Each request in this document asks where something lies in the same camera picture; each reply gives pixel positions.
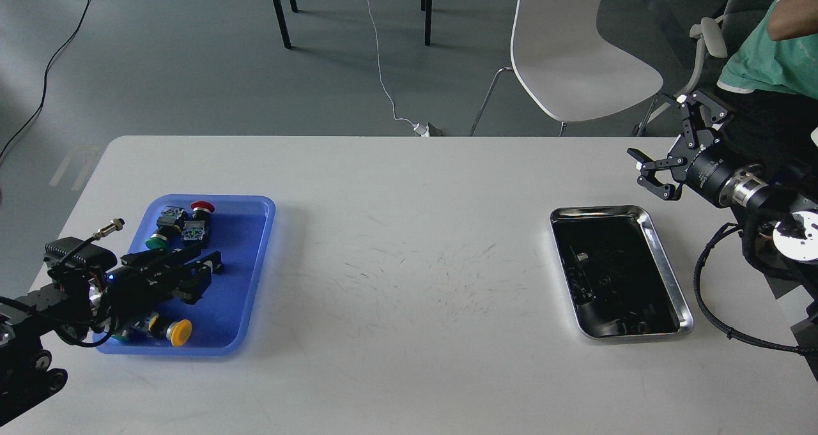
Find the grey office chair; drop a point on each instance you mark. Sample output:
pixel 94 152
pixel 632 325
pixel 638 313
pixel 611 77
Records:
pixel 715 39

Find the black table leg left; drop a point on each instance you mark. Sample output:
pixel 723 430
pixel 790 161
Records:
pixel 280 19

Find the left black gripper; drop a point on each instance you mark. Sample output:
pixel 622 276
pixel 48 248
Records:
pixel 151 277

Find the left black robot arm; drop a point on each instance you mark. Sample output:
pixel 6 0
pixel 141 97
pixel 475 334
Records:
pixel 94 296

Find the black table leg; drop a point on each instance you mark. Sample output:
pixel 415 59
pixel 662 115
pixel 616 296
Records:
pixel 427 10
pixel 280 19

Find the silver metal tray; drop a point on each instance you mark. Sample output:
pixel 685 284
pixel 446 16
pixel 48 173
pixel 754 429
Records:
pixel 621 284

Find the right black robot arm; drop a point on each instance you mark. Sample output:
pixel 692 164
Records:
pixel 790 214

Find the black table leg right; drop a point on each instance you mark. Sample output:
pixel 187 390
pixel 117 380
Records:
pixel 427 10

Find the person in green shirt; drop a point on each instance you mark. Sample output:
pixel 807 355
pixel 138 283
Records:
pixel 771 82

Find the orange green switch block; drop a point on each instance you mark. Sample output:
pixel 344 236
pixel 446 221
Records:
pixel 134 333

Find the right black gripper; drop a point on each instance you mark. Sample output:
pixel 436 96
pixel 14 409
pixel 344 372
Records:
pixel 705 164

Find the white plastic chair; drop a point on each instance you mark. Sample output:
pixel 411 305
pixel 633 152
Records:
pixel 569 71

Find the green push button switch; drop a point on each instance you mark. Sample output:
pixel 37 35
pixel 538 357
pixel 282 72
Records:
pixel 168 226

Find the red push button switch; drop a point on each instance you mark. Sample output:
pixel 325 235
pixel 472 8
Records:
pixel 196 228

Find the yellow push button switch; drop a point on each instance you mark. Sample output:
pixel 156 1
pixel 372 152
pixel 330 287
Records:
pixel 176 331

